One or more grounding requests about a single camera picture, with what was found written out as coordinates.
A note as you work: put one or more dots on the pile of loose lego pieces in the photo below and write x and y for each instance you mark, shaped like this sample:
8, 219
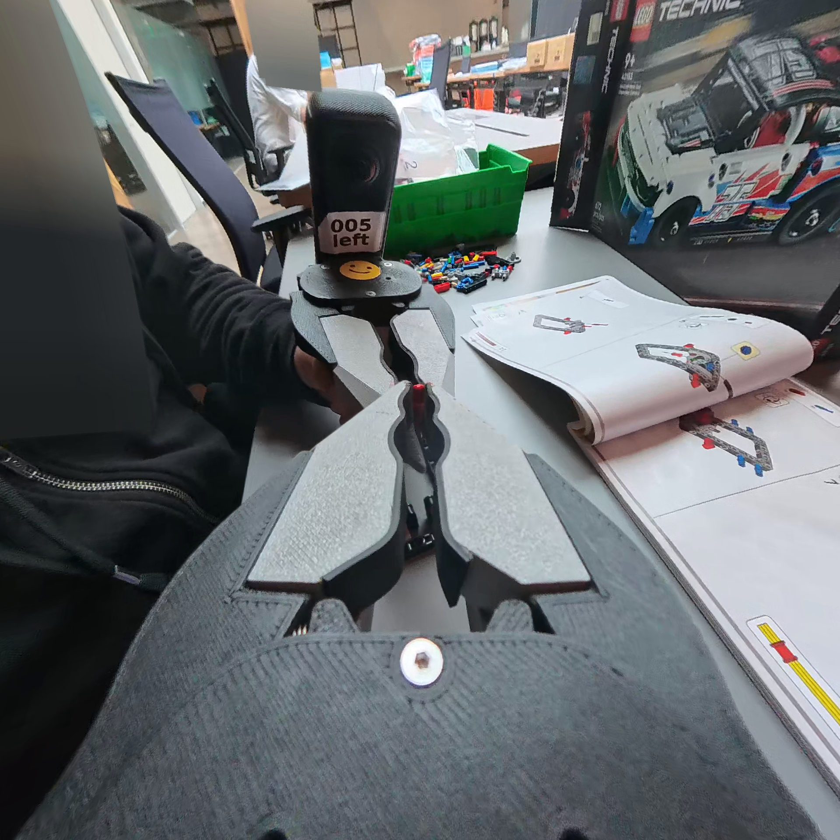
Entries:
459, 269

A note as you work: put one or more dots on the person's left hand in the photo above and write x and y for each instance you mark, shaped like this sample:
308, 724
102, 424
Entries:
321, 384

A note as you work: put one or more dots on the black metal rack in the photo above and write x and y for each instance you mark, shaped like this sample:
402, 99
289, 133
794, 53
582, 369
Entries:
338, 33

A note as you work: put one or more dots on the person's left forearm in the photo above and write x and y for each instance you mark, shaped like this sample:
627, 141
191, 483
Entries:
243, 328

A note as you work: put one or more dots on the black office chair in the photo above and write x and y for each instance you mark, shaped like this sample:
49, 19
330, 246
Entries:
229, 124
439, 72

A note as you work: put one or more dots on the white wood-edged desk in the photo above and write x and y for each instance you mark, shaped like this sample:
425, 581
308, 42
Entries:
505, 128

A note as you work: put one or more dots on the lego set box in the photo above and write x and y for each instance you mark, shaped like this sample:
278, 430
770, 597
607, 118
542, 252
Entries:
722, 131

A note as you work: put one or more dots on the brown cardboard box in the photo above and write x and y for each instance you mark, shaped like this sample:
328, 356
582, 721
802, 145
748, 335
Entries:
537, 52
560, 49

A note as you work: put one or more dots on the black lego frame assembly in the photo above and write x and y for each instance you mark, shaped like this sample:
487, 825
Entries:
415, 459

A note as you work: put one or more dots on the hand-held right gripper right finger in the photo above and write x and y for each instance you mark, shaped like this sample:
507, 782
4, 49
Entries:
512, 518

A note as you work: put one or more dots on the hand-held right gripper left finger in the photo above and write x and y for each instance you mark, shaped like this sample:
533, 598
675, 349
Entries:
328, 512

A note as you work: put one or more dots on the red lego axle pin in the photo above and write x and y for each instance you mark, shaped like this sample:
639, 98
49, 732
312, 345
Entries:
418, 392

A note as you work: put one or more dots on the lego instruction booklet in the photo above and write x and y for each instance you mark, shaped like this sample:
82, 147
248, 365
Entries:
689, 472

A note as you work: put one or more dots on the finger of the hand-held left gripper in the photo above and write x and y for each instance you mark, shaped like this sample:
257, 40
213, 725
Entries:
426, 344
358, 354

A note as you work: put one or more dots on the clear plastic bag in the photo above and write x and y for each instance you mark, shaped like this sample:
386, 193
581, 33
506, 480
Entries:
426, 138

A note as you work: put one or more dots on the dark blue office chair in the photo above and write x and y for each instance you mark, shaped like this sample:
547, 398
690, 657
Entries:
197, 177

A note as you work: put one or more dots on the green plastic bin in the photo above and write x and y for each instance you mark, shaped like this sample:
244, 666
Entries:
459, 210

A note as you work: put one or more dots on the black backpack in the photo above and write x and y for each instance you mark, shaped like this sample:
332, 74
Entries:
98, 525

